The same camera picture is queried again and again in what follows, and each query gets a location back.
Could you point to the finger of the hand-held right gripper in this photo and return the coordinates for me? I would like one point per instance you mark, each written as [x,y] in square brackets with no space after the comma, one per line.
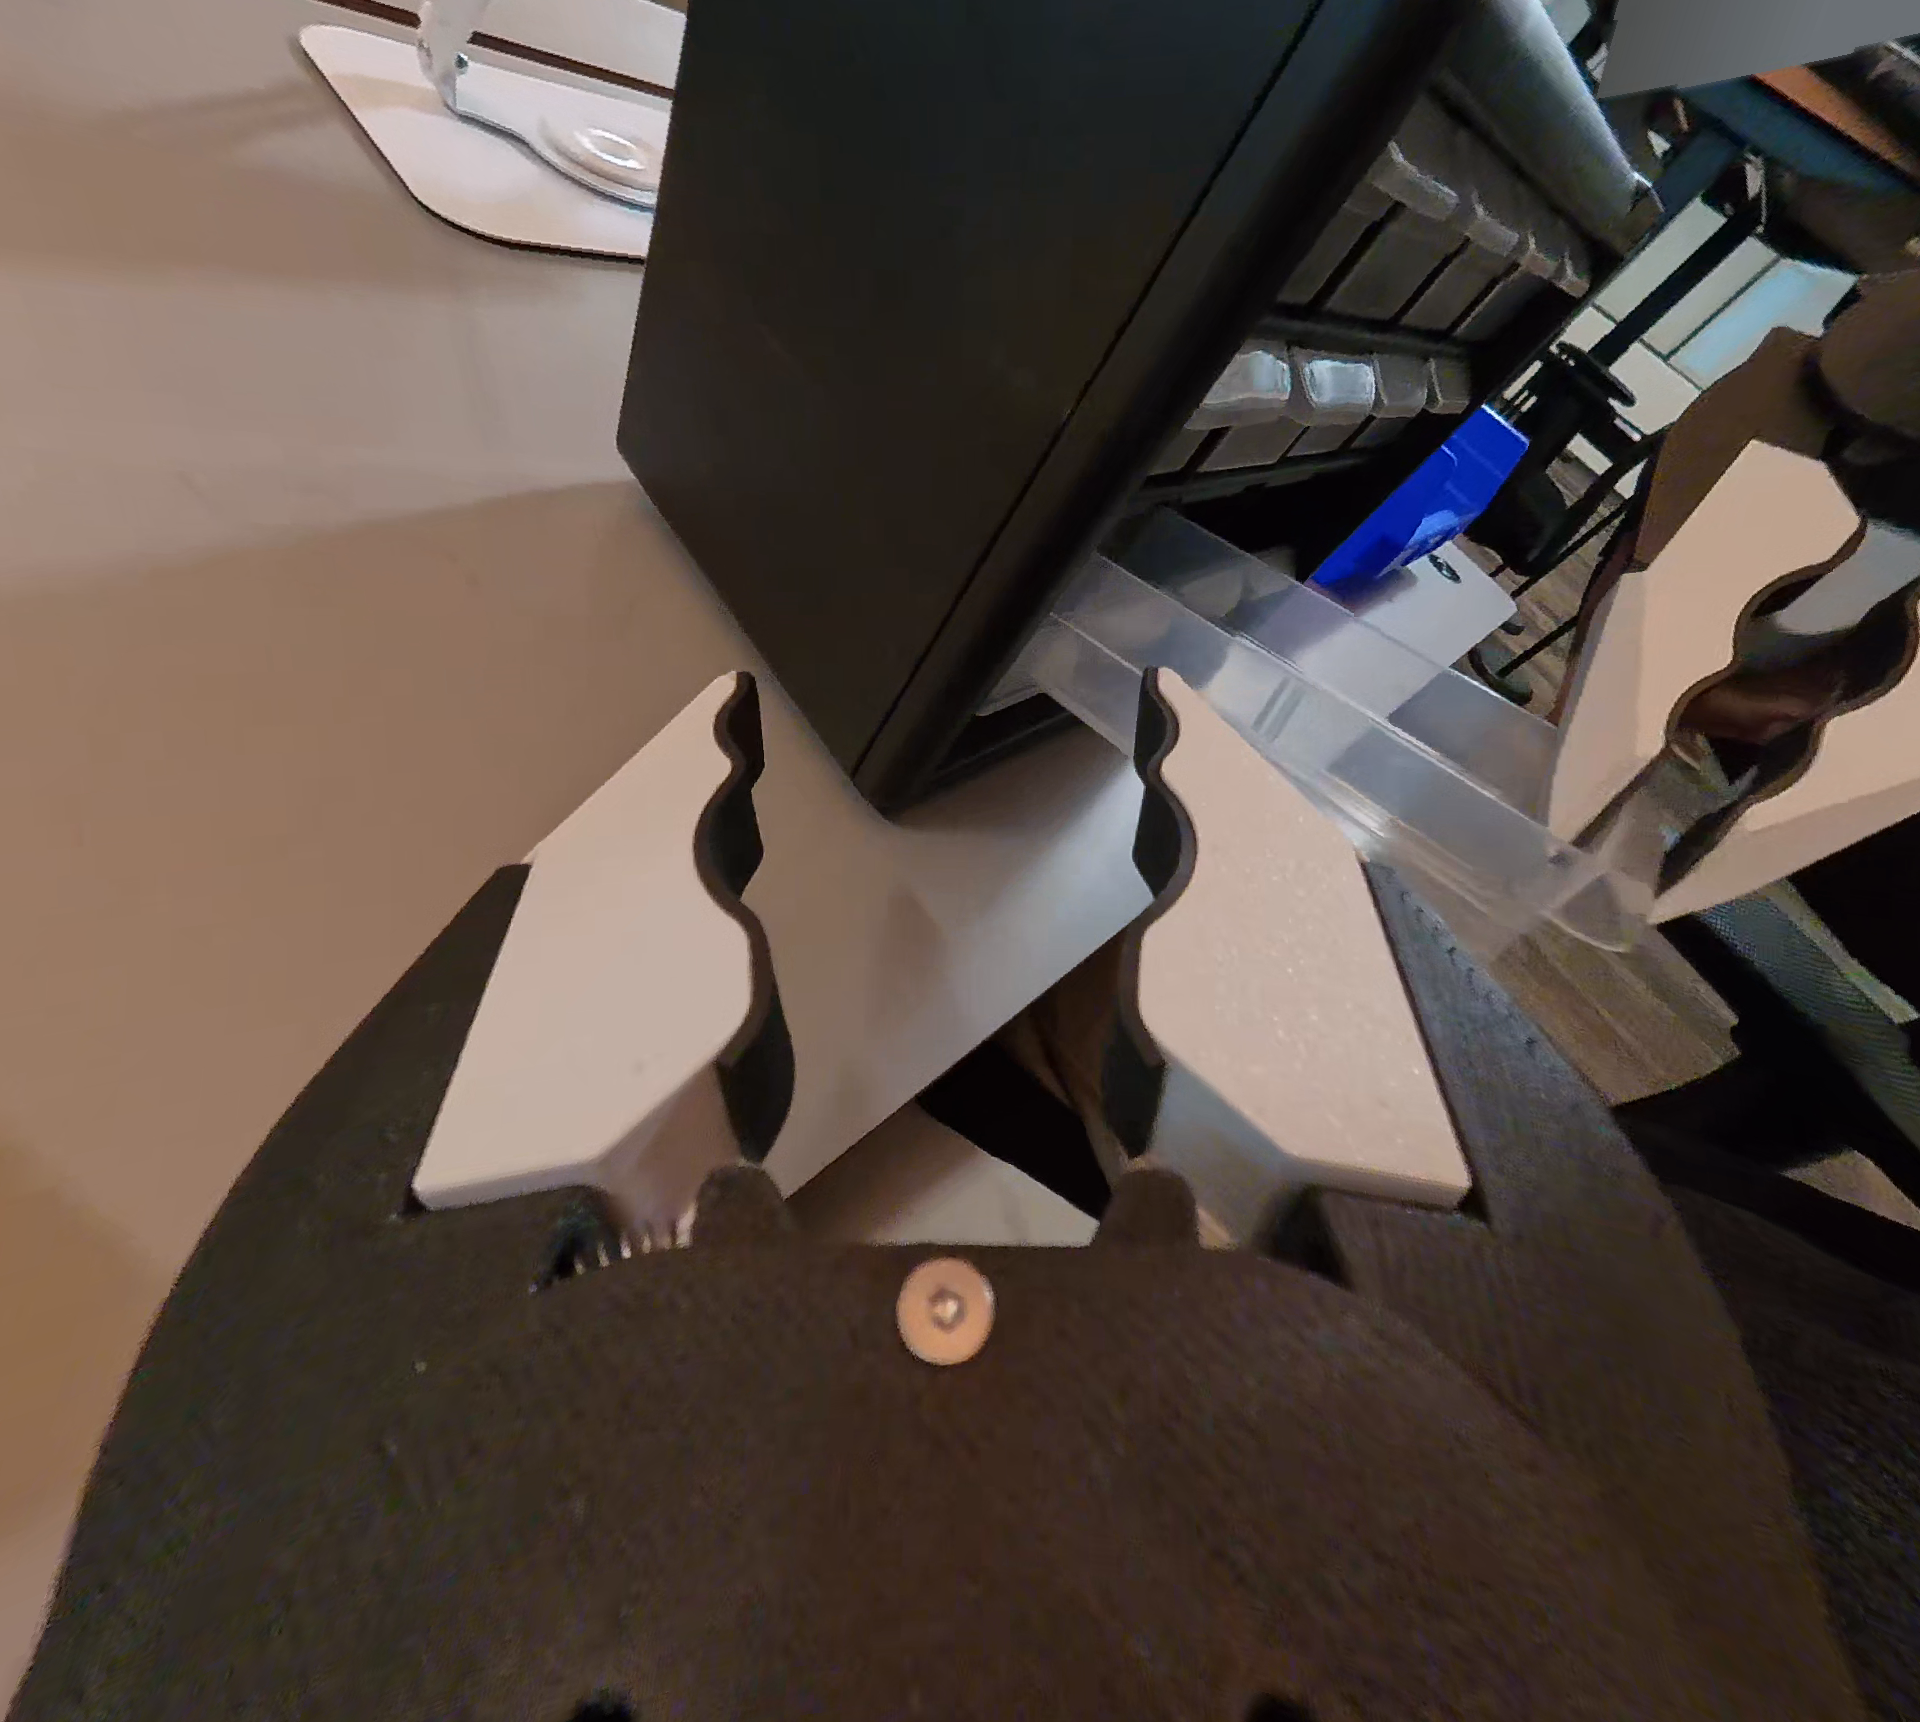
[1665,613]
[1830,822]

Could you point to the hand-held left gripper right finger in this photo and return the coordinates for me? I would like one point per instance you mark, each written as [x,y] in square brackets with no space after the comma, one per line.
[1305,1002]

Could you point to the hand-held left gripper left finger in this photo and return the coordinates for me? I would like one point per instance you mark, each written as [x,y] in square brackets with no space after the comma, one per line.
[584,1002]

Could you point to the blue plastic bin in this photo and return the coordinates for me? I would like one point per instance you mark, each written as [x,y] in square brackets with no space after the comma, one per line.
[1425,493]

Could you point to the clear plastic drawer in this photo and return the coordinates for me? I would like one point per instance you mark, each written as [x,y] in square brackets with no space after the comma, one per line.
[1351,703]

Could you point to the black parts drawer cabinet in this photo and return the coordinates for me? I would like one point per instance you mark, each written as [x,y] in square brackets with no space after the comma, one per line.
[975,253]

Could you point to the person's right forearm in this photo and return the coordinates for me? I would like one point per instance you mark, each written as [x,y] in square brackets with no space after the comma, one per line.
[1800,1002]

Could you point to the person's beige pants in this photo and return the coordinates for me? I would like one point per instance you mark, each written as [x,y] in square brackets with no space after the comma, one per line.
[1072,1076]

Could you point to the black tripod stand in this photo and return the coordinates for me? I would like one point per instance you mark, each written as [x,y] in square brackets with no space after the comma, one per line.
[1582,381]

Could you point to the rows of clear cabinet drawers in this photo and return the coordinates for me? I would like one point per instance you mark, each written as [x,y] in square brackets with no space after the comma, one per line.
[1351,381]

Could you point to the white monitor stand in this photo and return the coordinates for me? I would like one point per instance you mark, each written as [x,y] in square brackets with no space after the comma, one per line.
[480,147]

